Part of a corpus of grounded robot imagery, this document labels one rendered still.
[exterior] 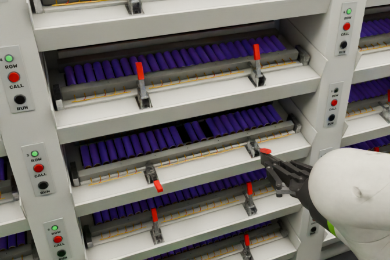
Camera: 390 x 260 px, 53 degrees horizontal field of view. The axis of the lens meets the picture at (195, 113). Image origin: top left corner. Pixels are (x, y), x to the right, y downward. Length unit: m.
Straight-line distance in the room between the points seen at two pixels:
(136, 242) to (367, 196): 0.67
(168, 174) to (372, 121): 0.61
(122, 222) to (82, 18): 0.54
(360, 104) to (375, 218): 0.72
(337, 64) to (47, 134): 0.66
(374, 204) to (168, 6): 0.50
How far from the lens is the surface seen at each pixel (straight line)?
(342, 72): 1.01
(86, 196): 0.91
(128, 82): 0.84
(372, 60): 1.10
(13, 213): 0.92
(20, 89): 0.75
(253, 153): 0.98
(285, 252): 1.30
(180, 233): 1.06
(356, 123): 1.18
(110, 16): 0.74
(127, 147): 0.96
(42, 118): 0.78
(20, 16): 0.71
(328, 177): 0.54
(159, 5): 0.77
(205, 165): 0.95
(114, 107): 0.82
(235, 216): 1.10
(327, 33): 0.94
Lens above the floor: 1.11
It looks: 29 degrees down
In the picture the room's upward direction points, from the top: 2 degrees counter-clockwise
